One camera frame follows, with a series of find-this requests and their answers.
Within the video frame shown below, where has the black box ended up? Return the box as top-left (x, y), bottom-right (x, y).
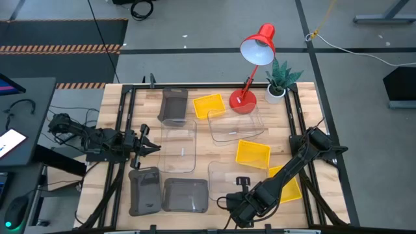
top-left (382, 66), bottom-right (416, 110)

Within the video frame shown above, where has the black metal table frame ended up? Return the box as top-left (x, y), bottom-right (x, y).
top-left (76, 73), bottom-right (354, 234)

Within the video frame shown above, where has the white floor cable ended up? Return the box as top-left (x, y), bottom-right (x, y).
top-left (304, 32), bottom-right (416, 68)

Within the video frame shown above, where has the black headset cable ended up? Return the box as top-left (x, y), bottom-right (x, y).
top-left (3, 98), bottom-right (36, 131)

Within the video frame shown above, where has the black computer mouse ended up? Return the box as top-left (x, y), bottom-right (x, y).
top-left (3, 194), bottom-right (30, 230)

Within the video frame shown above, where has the yellow rope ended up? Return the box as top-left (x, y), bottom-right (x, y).
top-left (309, 0), bottom-right (339, 40)

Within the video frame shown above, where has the lit smartphone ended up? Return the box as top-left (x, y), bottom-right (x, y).
top-left (0, 128), bottom-right (28, 159)

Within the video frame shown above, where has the red desk lamp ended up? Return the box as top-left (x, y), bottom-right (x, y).
top-left (228, 23), bottom-right (277, 115)

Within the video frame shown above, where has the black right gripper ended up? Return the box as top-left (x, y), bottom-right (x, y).
top-left (225, 177), bottom-right (259, 217)

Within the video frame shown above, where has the clear plastic bin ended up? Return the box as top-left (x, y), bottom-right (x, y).
top-left (157, 118), bottom-right (198, 174)
top-left (207, 160), bottom-right (271, 203)
top-left (207, 102), bottom-right (266, 143)

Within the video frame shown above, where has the smoky gray plastic bin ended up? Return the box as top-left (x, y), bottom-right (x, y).
top-left (161, 177), bottom-right (209, 214)
top-left (127, 166), bottom-right (163, 217)
top-left (157, 86), bottom-right (189, 127)

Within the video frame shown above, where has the gray metal table leg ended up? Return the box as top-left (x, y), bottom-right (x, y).
top-left (353, 0), bottom-right (416, 25)

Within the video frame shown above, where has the artificial plant in white pot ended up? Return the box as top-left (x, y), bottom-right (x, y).
top-left (264, 57), bottom-right (305, 105)

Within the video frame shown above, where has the computer monitor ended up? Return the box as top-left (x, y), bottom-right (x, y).
top-left (0, 73), bottom-right (27, 97)

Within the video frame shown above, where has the yellow plastic basket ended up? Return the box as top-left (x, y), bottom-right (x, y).
top-left (268, 164), bottom-right (303, 204)
top-left (235, 139), bottom-right (272, 170)
top-left (192, 93), bottom-right (227, 120)

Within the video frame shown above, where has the dark gray side desk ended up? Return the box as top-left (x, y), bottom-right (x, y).
top-left (0, 77), bottom-right (57, 167)

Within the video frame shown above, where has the thin black floor cable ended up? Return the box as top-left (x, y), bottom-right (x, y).
top-left (86, 0), bottom-right (121, 84)

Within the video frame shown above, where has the black mat with hazard stripes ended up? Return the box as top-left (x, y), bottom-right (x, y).
top-left (0, 18), bottom-right (129, 90)

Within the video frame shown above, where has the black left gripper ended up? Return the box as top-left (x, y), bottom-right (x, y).
top-left (123, 123), bottom-right (162, 170)

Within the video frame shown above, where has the coiled black cable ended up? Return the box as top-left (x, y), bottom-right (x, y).
top-left (129, 0), bottom-right (155, 21)

